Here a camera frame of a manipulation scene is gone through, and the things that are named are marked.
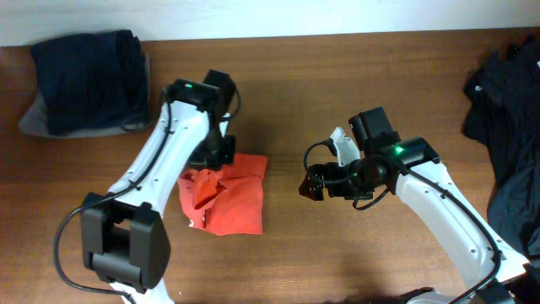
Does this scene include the pile of dark clothes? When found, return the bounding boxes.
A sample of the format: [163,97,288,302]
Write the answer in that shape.
[462,36,539,258]

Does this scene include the navy blue garment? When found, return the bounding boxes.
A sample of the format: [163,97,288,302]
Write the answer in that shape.
[30,30,150,136]

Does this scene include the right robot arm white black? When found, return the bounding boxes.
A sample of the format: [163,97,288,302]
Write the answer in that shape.
[299,136,539,303]

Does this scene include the orange red printed t-shirt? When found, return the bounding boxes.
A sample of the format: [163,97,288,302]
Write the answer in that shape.
[177,153,268,236]

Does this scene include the grey garment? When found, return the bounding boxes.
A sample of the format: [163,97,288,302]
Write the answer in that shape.
[19,50,149,139]

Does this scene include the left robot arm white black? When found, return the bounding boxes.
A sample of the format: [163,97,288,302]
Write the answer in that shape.
[80,70,237,303]

